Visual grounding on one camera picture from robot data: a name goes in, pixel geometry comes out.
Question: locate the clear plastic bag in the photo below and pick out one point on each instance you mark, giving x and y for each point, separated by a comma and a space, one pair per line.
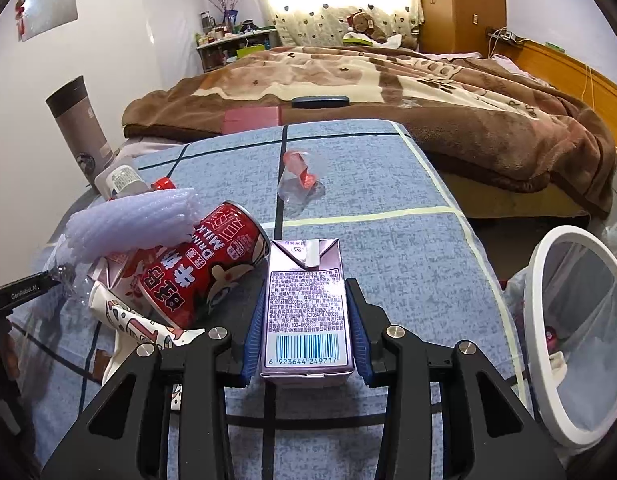
71, 285

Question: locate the red milk can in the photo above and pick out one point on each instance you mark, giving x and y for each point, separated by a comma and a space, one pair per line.
188, 280

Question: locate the clear plastic scrap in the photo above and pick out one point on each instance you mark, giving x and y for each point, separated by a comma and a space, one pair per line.
409, 105

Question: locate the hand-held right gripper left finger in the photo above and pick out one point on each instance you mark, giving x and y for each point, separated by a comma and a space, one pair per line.
252, 355

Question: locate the brown printed blanket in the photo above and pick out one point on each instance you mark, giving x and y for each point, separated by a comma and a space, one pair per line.
438, 110

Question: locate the printed white paper cup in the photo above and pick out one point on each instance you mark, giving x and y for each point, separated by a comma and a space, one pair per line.
138, 317

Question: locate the cluttered white shelf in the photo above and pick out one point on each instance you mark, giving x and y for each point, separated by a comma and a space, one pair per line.
228, 47

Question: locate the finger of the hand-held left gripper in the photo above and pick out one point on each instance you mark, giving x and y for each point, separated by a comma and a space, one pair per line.
18, 291

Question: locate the brown teddy bear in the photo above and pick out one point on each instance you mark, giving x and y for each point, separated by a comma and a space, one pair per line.
362, 22

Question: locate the wooden headboard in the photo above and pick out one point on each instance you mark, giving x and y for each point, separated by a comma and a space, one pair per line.
563, 65

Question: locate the brown travel tumbler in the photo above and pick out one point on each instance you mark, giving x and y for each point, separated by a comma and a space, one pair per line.
81, 130

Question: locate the pink box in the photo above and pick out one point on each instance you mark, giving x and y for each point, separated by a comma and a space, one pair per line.
251, 120

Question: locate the wooden wardrobe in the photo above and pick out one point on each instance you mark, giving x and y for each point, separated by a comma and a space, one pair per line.
458, 5

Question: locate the wall poster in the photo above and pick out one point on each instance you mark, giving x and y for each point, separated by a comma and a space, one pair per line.
48, 5

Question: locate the green box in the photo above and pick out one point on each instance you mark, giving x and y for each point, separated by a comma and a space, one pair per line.
358, 39

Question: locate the white foam fruit net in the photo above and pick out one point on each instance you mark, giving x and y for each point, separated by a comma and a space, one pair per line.
128, 220

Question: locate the blue plaid cloth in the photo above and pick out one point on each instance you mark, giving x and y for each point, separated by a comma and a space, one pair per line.
388, 260

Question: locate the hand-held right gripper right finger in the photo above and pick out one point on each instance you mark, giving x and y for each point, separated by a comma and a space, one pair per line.
361, 347

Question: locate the clear plastic cup red wrapper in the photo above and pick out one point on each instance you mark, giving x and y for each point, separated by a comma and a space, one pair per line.
303, 176

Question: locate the white yogurt container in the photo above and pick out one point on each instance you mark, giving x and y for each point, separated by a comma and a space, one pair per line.
121, 180

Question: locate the purple milk carton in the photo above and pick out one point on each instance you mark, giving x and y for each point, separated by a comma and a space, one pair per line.
303, 310

